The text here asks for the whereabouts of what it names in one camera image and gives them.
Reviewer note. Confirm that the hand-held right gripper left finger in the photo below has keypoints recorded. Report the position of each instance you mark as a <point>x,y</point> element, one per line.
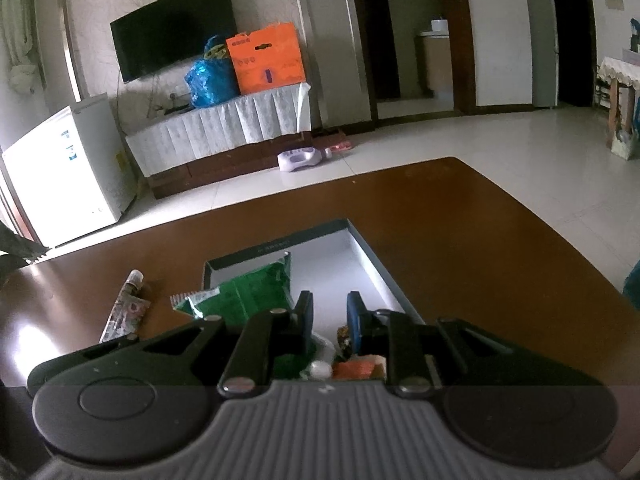
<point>305,315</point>

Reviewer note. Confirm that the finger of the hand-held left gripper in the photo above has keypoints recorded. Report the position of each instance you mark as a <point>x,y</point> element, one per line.
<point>7,269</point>

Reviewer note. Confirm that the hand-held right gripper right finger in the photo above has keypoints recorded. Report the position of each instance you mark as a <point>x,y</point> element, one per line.
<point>354,320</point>

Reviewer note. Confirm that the brown snack packet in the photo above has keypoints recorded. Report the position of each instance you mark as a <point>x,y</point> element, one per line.
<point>344,336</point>

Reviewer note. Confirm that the orange foil wrapper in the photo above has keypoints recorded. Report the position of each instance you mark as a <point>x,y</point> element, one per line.
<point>357,370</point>

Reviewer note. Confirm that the white ball candy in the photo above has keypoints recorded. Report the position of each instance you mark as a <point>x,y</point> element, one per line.
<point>320,370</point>

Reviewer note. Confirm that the grey cardboard box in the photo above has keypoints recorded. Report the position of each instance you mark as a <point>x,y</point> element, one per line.
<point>330,260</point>

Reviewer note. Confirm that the green snack packet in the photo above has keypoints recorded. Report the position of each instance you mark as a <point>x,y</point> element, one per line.
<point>240,300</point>

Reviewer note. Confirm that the white chest freezer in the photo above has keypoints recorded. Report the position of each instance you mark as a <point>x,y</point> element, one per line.
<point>65,175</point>

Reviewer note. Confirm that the long patterned tube packet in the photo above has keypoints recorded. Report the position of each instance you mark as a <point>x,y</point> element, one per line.
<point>122,310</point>

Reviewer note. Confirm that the purple white bottle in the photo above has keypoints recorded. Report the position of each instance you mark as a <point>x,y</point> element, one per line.
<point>297,160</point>

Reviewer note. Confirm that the pink floor item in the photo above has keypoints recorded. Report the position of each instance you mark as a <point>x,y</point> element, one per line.
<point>342,146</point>

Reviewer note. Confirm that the dark wooden tv cabinet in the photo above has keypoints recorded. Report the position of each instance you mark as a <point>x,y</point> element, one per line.
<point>210,170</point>

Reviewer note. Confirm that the white clothed side table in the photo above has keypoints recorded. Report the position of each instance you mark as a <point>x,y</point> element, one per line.
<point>225,120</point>

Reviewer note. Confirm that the blue plastic bag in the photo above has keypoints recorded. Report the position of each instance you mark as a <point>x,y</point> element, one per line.
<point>210,85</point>

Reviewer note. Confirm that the pale window curtain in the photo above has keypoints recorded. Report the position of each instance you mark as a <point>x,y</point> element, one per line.
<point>20,20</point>

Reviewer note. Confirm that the orange cardboard box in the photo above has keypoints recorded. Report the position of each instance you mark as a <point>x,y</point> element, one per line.
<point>265,60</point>

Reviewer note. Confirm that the wooden kitchen counter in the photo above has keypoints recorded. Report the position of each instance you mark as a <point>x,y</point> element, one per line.
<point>437,65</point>

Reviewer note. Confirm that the blue plastic item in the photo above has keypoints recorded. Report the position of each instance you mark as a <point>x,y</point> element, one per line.
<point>632,282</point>

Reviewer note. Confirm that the white kitchen container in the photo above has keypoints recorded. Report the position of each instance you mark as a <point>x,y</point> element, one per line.
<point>440,26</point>

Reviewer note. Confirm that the small floor basket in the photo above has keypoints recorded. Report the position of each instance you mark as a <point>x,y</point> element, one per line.
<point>625,147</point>

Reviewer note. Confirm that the side table with cloth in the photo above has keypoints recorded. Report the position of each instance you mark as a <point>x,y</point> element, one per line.
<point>620,70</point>

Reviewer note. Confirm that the blue item on side table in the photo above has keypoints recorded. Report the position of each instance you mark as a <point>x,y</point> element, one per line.
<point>635,35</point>

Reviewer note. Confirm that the black wall television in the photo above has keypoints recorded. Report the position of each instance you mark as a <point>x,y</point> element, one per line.
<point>170,30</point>

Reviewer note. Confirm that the beige wall plate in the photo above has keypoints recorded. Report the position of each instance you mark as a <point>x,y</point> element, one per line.
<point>615,4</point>

